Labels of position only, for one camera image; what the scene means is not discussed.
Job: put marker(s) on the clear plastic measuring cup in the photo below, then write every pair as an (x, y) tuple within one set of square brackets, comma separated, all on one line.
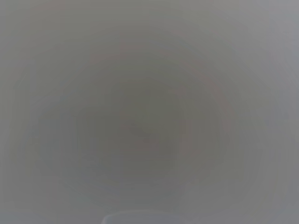
[(130, 215)]

